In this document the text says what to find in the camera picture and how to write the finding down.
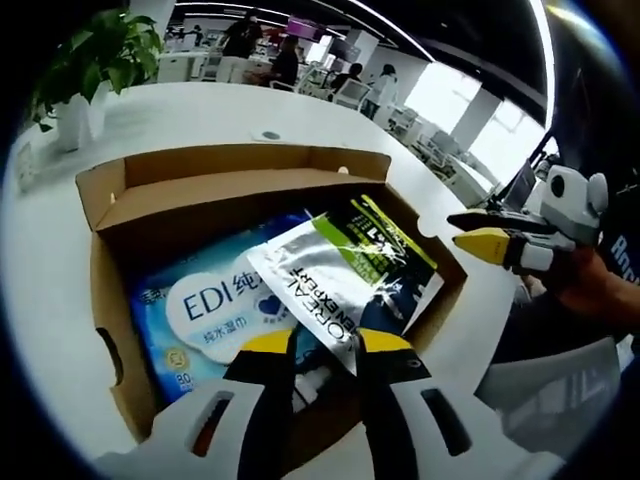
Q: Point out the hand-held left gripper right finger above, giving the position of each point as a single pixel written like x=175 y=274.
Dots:
x=395 y=400

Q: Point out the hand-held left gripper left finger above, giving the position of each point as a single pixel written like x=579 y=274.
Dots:
x=260 y=390

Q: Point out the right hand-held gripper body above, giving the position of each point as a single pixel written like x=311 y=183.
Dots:
x=572 y=205

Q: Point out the blue wet wipes pack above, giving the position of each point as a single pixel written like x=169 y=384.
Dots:
x=210 y=300

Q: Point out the silver black sachet pack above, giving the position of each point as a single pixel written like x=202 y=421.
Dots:
x=325 y=280

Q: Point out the brown cardboard shoe box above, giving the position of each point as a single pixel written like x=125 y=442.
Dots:
x=200 y=185

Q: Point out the person's right hand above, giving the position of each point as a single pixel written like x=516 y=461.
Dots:
x=590 y=285

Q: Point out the computer monitor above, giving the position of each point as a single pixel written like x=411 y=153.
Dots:
x=520 y=187

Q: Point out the long curved ceiling light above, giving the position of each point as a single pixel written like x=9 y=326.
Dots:
x=550 y=60

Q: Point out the grey mesh office chair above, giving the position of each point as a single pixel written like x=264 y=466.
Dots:
x=550 y=395

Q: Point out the white office chair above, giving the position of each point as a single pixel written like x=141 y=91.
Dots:
x=357 y=92

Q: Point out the small white desk ornament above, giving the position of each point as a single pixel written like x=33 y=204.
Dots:
x=27 y=167

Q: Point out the green potted plant white pot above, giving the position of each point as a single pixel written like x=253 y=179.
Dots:
x=105 y=55

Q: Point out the purple wall screen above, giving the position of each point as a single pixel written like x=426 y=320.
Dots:
x=305 y=27

